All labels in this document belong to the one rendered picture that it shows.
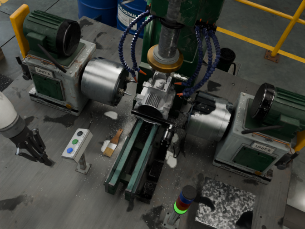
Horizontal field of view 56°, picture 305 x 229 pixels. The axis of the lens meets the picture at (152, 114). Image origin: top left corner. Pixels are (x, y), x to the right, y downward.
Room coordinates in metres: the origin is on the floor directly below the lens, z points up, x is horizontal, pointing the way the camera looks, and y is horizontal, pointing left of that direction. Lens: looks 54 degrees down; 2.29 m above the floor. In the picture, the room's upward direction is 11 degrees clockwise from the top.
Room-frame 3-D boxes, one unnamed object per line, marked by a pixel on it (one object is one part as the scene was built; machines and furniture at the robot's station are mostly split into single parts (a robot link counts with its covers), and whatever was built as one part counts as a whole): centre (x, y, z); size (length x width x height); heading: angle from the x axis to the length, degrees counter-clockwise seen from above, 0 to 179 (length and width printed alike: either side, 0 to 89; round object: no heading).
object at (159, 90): (1.07, -0.01, 1.11); 0.12 x 0.11 x 0.07; 170
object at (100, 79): (1.09, 0.35, 1.04); 0.37 x 0.25 x 0.25; 80
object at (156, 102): (1.03, 0.00, 1.01); 0.20 x 0.19 x 0.19; 170
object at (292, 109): (0.89, -0.62, 1.16); 0.33 x 0.26 x 0.42; 80
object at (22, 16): (1.11, 0.63, 1.16); 0.33 x 0.26 x 0.42; 80
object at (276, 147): (0.93, -0.59, 0.99); 0.35 x 0.31 x 0.37; 80
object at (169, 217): (0.45, -0.20, 1.01); 0.08 x 0.08 x 0.42; 80
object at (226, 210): (0.54, -0.45, 0.86); 0.27 x 0.24 x 0.12; 80
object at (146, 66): (1.19, -0.03, 0.97); 0.30 x 0.11 x 0.34; 80
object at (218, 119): (0.98, -0.33, 1.04); 0.41 x 0.25 x 0.25; 80
